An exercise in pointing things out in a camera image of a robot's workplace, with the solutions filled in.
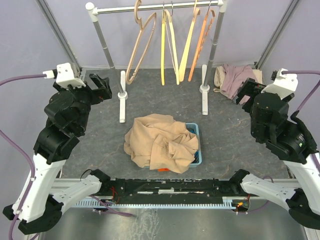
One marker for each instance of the beige t shirt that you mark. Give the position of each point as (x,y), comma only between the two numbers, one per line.
(159,141)

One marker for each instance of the orange hanger of blue shirt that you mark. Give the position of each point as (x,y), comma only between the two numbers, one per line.
(205,28)

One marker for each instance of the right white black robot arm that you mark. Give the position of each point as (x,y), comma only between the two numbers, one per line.
(288,138)

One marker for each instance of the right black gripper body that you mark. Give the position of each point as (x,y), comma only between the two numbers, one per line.
(249,88)

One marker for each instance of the white hanger of grey shirt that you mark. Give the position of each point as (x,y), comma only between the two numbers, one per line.
(170,32)

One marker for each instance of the beige plastic hanger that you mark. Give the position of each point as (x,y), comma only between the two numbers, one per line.
(185,54)

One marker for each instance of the orange t shirt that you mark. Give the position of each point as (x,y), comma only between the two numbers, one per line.
(163,170)

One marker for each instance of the light blue plastic basket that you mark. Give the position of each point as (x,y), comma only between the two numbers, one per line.
(194,128)

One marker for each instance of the metal clothes rack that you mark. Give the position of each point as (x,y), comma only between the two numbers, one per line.
(219,7)

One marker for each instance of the yellow hanger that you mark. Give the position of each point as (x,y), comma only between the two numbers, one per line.
(162,53)

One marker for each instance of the cream garment on floor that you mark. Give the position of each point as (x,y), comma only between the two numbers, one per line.
(219,78)

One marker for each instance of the beige hanger of beige shirt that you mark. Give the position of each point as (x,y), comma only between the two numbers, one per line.
(142,43)

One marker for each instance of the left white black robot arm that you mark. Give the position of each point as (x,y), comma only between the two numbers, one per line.
(67,117)

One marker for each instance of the mauve clothes pile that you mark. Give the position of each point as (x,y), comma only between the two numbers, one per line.
(235,76)

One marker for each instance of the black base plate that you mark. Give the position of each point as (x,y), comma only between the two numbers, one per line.
(173,191)

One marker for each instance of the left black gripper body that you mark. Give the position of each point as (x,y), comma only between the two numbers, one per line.
(97,95)

